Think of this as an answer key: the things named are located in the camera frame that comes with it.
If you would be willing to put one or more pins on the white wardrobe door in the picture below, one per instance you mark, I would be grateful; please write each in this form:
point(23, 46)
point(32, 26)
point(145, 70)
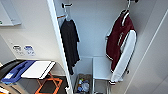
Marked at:
point(153, 66)
point(52, 20)

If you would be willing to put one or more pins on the black t-shirt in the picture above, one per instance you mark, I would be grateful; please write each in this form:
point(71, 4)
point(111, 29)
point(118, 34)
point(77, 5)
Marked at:
point(70, 40)

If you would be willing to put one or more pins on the white wardrobe cabinet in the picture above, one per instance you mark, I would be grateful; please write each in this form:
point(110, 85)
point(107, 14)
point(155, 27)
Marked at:
point(93, 30)

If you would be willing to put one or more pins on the white inner shelf box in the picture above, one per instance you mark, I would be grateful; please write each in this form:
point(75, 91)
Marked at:
point(100, 66)

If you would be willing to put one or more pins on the wicker basket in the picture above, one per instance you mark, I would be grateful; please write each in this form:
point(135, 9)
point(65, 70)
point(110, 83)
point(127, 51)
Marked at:
point(76, 77)

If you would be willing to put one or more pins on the white clothes hanger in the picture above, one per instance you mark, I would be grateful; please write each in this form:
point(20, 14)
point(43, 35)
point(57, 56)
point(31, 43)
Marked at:
point(126, 11)
point(69, 17)

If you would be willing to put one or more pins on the maroon and white jacket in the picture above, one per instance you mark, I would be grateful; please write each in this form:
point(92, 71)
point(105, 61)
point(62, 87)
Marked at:
point(118, 36)

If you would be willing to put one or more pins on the orange and white sticker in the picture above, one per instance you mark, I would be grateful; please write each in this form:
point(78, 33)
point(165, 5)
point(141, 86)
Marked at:
point(61, 16)

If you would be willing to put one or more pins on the blue bottle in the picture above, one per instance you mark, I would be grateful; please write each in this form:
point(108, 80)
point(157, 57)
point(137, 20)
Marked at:
point(80, 86)

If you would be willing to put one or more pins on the white item in basket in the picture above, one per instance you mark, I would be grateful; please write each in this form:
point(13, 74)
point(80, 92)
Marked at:
point(86, 87)

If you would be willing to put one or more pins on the black wardrobe hook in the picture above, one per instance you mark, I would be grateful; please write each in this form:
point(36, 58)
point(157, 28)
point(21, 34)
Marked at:
point(66, 5)
point(133, 1)

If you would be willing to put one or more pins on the white bin lid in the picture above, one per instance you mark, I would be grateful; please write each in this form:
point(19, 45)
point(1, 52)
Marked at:
point(36, 69)

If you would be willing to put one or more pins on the black bin lid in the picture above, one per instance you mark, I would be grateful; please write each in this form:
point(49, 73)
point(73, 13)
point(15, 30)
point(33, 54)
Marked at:
point(6, 68)

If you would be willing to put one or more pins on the orange floor frame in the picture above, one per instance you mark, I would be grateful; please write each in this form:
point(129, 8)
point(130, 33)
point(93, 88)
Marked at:
point(39, 88)

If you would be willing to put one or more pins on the white wall sign green print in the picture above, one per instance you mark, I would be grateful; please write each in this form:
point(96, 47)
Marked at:
point(10, 13)

